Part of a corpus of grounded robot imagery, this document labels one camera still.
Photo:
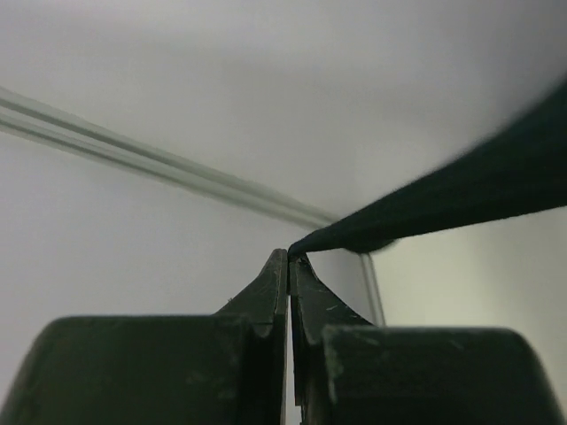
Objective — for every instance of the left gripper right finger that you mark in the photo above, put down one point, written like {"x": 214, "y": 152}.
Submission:
{"x": 349, "y": 371}

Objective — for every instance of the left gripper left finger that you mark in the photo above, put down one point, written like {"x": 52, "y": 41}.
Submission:
{"x": 228, "y": 367}

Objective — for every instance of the black t-shirt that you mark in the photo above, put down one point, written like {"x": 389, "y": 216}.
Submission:
{"x": 517, "y": 171}

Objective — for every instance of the left aluminium frame post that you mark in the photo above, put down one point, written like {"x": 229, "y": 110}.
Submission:
{"x": 94, "y": 222}

